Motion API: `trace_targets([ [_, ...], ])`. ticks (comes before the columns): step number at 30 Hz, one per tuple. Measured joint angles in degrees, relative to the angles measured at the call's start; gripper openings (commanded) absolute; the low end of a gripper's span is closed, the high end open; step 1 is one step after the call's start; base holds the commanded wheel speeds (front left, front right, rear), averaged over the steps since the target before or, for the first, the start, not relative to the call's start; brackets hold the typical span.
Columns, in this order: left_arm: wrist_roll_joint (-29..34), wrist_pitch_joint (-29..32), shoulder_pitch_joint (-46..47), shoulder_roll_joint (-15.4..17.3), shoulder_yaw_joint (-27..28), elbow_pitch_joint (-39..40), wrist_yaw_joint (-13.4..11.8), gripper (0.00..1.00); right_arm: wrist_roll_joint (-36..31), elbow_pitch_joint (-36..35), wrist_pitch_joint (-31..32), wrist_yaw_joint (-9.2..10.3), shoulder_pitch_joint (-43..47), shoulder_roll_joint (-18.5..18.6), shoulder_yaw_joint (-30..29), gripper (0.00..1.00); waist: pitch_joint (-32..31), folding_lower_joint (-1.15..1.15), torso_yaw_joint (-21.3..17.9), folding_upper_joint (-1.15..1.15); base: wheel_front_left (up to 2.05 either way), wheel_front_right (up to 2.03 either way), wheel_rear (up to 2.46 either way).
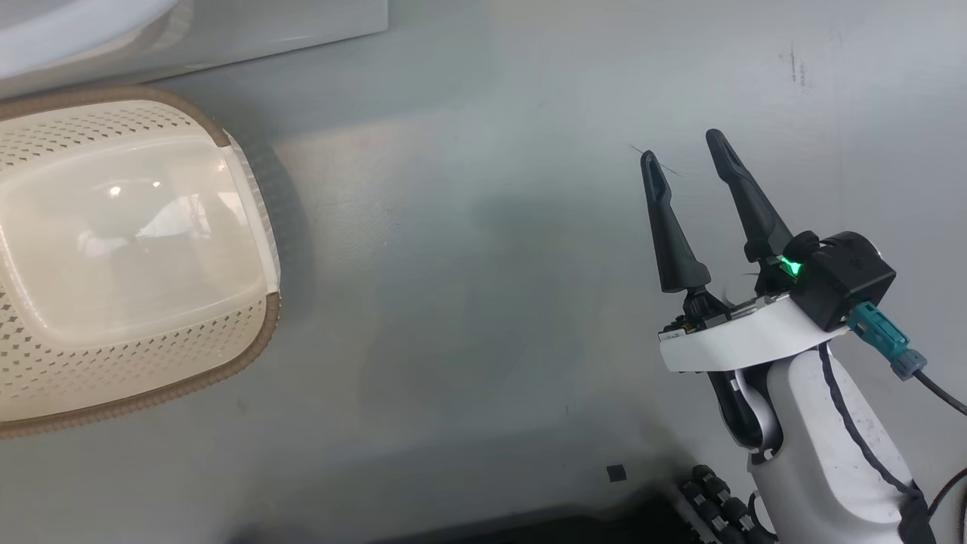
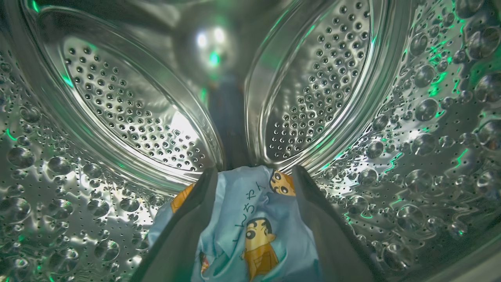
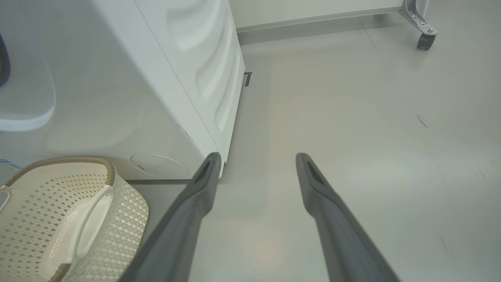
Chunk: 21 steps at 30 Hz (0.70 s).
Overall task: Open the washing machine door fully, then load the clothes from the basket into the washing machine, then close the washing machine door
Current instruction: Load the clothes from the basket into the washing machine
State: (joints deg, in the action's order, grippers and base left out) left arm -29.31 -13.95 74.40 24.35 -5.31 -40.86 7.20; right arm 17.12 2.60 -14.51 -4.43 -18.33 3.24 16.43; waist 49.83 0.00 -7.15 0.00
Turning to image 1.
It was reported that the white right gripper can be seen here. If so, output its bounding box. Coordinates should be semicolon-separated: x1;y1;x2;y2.
641;128;851;373

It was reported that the white front-load washing machine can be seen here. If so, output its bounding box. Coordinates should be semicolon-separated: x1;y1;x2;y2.
0;0;390;100

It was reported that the cream perforated laundry basket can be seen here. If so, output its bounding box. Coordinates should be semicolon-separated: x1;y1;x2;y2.
0;85;282;440

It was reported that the teal right camera cable connector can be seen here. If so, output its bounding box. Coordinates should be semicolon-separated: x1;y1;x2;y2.
846;302;928;382

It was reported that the black corrugated cable conduit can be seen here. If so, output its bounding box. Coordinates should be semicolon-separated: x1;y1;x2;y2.
678;464;779;544

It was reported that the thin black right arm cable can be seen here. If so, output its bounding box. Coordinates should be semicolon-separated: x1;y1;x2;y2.
913;369;967;418

